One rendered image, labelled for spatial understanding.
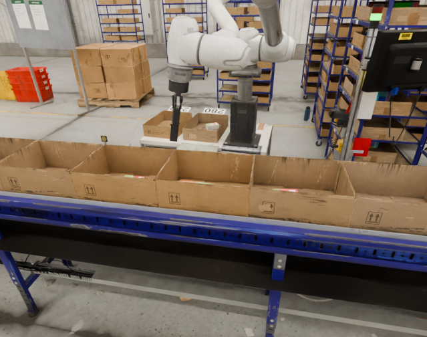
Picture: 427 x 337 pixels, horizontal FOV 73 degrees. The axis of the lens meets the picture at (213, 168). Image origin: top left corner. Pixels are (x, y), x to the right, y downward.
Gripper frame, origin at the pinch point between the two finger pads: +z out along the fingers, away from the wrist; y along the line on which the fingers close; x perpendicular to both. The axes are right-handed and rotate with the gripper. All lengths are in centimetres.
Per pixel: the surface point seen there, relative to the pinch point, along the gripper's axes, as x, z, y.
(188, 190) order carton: 7.5, 21.1, 8.6
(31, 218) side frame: -61, 52, -12
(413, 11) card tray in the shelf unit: 147, -68, -73
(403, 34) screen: 107, -51, -27
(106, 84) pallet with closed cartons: -99, 79, -466
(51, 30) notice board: -182, -1, -453
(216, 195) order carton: 18.2, 20.8, 12.5
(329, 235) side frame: 59, 24, 33
